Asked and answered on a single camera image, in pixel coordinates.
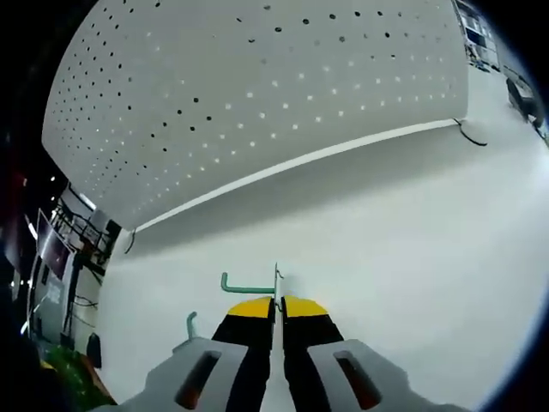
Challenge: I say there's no small black object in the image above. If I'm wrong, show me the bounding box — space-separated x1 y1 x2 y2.
87 332 103 369

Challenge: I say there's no laptop on tripod stand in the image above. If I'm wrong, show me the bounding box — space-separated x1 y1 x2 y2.
36 209 76 293

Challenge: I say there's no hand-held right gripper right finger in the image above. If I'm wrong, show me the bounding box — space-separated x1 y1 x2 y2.
281 294 472 412

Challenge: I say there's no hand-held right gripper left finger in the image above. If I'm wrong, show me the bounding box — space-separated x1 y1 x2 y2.
118 295 275 412

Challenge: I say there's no green patterned garment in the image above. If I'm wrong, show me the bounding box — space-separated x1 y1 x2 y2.
38 342 118 407

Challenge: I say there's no shelf with white bins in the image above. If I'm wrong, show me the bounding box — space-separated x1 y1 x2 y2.
454 0 501 70

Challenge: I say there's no white perforated mounting plate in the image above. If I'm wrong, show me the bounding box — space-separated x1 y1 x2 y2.
41 0 489 254

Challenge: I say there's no green hook assembly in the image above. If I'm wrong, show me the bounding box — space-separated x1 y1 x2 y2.
184 312 199 344
220 261 287 312

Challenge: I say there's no dark curved object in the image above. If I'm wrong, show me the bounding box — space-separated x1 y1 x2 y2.
505 76 544 128

